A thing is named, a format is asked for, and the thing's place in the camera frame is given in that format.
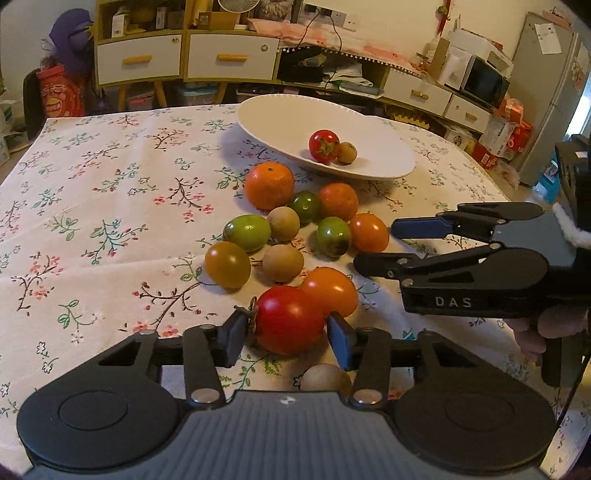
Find green tomato with dark patch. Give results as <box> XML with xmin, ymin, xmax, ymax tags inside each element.
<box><xmin>316</xmin><ymin>216</ymin><xmax>352</xmax><ymax>257</ymax></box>

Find pile of red boxes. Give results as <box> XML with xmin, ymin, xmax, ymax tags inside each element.
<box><xmin>475</xmin><ymin>98</ymin><xmax>533</xmax><ymax>172</ymax></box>

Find white ribbed plate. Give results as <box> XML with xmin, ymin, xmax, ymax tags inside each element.
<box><xmin>236</xmin><ymin>93</ymin><xmax>416</xmax><ymax>180</ymax></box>

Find white cabinet drawer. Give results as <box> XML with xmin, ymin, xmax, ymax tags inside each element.
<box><xmin>187</xmin><ymin>33</ymin><xmax>280</xmax><ymax>82</ymax></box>
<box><xmin>96</xmin><ymin>34</ymin><xmax>184</xmax><ymax>86</ymax></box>

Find white desk fan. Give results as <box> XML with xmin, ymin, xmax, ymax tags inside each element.
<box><xmin>217</xmin><ymin>0</ymin><xmax>262</xmax><ymax>13</ymax></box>

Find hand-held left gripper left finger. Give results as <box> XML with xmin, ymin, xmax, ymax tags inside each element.
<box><xmin>92</xmin><ymin>310</ymin><xmax>252</xmax><ymax>409</ymax></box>

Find stack of egg cartons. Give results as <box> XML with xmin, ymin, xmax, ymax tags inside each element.
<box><xmin>387</xmin><ymin>105</ymin><xmax>429</xmax><ymax>128</ymax></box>

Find silver refrigerator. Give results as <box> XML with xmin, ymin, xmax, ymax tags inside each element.
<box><xmin>510</xmin><ymin>11</ymin><xmax>591</xmax><ymax>186</ymax></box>

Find white paper note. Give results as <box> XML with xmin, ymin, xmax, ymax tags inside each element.
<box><xmin>533</xmin><ymin>21</ymin><xmax>562</xmax><ymax>54</ymax></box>

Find large red tomato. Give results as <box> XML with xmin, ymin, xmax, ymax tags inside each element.
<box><xmin>249</xmin><ymin>285</ymin><xmax>326</xmax><ymax>356</ymax></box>

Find red tomato with green calyx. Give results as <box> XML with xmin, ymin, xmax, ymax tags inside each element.
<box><xmin>308</xmin><ymin>130</ymin><xmax>341</xmax><ymax>165</ymax></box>

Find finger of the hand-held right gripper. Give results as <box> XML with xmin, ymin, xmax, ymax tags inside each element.
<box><xmin>353</xmin><ymin>243</ymin><xmax>509</xmax><ymax>289</ymax></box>
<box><xmin>390</xmin><ymin>202</ymin><xmax>546</xmax><ymax>241</ymax></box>

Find orange tomato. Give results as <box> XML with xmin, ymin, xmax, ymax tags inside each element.
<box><xmin>301</xmin><ymin>267</ymin><xmax>359</xmax><ymax>318</ymax></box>
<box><xmin>348</xmin><ymin>213</ymin><xmax>390</xmax><ymax>253</ymax></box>

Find pink cloth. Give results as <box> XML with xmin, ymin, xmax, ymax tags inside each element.
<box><xmin>247</xmin><ymin>17</ymin><xmax>419</xmax><ymax>71</ymax></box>

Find olive yellow tomato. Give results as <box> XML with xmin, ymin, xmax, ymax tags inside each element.
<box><xmin>204</xmin><ymin>241</ymin><xmax>252</xmax><ymax>290</ymax></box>

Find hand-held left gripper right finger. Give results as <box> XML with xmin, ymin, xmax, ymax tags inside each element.
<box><xmin>327</xmin><ymin>311</ymin><xmax>472</xmax><ymax>409</ymax></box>

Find purple plush toy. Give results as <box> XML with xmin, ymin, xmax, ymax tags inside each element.
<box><xmin>48</xmin><ymin>9</ymin><xmax>98</xmax><ymax>80</ymax></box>

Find dull orange mandarin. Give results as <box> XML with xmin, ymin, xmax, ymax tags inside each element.
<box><xmin>318</xmin><ymin>182</ymin><xmax>360</xmax><ymax>221</ymax></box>

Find wall power outlet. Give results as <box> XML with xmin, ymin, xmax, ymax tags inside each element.
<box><xmin>302</xmin><ymin>2</ymin><xmax>359</xmax><ymax>31</ymax></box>

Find light green tomato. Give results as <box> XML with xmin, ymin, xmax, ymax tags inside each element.
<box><xmin>223</xmin><ymin>215</ymin><xmax>272</xmax><ymax>253</ymax></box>

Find white appliance box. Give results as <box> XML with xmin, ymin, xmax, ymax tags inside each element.
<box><xmin>449</xmin><ymin>28</ymin><xmax>514</xmax><ymax>72</ymax></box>

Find floral tablecloth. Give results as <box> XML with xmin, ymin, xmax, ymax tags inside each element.
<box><xmin>0</xmin><ymin>104</ymin><xmax>586</xmax><ymax>464</ymax></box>

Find low yellow cabinet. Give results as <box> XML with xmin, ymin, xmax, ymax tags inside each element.
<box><xmin>277</xmin><ymin>44</ymin><xmax>494</xmax><ymax>136</ymax></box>

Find clear storage box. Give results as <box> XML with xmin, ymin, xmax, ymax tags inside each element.
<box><xmin>177</xmin><ymin>83</ymin><xmax>223</xmax><ymax>110</ymax></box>
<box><xmin>126</xmin><ymin>88</ymin><xmax>156</xmax><ymax>112</ymax></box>

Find person's right hand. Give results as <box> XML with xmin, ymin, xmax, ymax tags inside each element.
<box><xmin>507</xmin><ymin>307</ymin><xmax>577</xmax><ymax>364</ymax></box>

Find yellow wooden shelf cabinet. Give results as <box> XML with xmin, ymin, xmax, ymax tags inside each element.
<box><xmin>95</xmin><ymin>0</ymin><xmax>282</xmax><ymax>112</ymax></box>

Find white cardboard box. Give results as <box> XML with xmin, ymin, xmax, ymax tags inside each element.
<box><xmin>443</xmin><ymin>126</ymin><xmax>477</xmax><ymax>149</ymax></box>

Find large orange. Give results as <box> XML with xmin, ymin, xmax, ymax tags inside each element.
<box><xmin>244</xmin><ymin>161</ymin><xmax>295</xmax><ymax>212</ymax></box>

